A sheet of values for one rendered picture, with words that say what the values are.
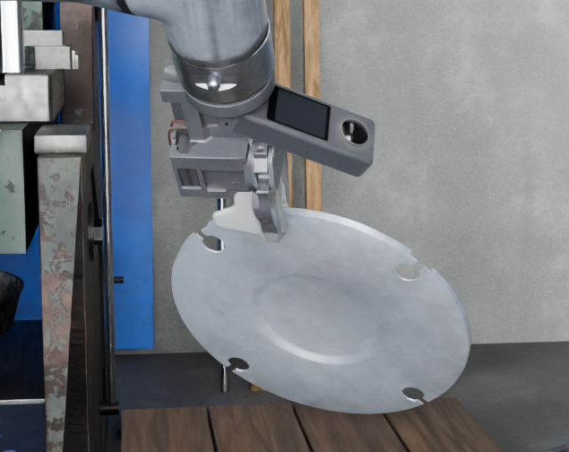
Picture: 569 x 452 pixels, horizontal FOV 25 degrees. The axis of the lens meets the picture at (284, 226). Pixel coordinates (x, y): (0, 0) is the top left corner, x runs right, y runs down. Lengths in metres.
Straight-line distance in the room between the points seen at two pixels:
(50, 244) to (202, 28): 0.63
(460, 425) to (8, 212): 0.57
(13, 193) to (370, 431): 0.50
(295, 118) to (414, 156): 2.01
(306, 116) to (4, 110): 0.68
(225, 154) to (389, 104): 1.98
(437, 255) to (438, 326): 1.87
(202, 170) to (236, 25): 0.17
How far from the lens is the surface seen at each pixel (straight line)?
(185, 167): 1.04
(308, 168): 2.69
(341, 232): 1.12
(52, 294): 1.51
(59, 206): 1.49
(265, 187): 1.04
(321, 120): 1.02
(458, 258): 3.07
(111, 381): 2.18
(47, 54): 1.75
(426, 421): 1.41
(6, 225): 1.56
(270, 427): 1.39
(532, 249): 3.12
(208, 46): 0.92
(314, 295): 1.21
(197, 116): 1.01
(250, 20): 0.92
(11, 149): 1.55
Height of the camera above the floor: 0.79
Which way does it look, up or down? 10 degrees down
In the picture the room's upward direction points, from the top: straight up
